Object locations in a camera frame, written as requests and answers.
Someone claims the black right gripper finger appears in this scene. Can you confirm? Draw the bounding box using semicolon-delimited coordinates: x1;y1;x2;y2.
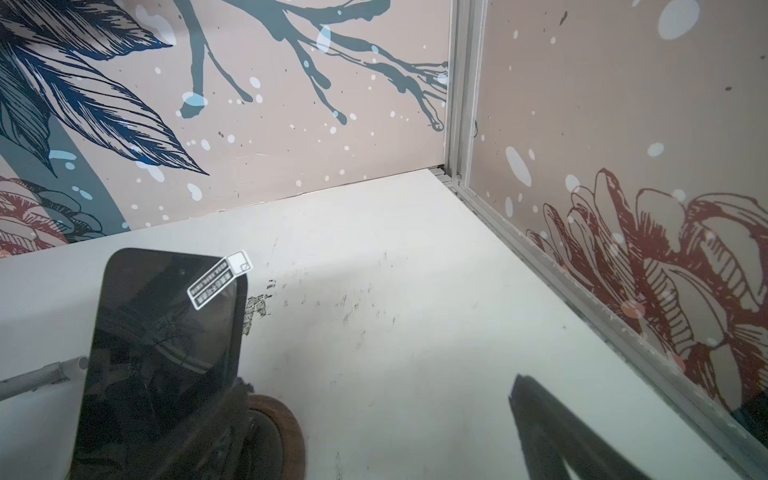
508;375;649;480

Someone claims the black phone with label sticker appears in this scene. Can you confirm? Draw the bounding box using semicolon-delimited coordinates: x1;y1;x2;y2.
68;248;248;479

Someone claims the white phone stand right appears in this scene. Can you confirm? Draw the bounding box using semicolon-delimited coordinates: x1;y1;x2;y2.
0;356;89;401

